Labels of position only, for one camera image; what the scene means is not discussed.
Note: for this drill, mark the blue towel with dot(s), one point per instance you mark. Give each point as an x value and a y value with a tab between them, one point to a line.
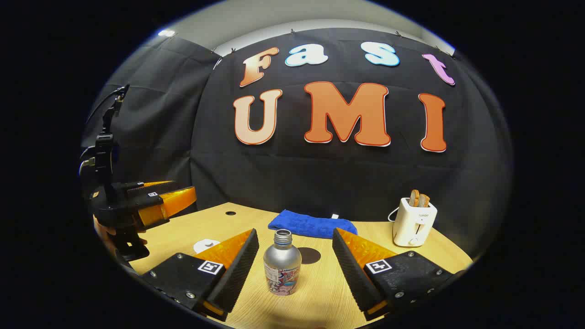
311	225

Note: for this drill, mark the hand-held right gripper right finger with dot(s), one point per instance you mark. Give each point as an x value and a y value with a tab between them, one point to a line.
352	269

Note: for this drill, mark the dark brown round coaster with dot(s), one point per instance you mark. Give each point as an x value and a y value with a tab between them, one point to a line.
311	256

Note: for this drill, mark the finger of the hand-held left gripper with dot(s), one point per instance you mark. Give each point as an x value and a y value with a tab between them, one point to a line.
155	184
169	205

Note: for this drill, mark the silver water bottle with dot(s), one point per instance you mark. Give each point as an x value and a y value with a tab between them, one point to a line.
282	267

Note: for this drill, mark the toasted bread slice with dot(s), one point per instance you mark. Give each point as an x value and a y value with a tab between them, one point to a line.
414	198
424	201

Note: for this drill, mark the ceiling light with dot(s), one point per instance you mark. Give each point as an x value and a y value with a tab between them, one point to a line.
167	33

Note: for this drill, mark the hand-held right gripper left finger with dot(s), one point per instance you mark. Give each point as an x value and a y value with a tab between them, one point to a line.
240	269

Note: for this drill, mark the white teacup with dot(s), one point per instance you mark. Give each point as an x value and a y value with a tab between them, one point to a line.
197	250

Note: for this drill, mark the white toaster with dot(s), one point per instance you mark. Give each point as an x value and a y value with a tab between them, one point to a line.
413	226

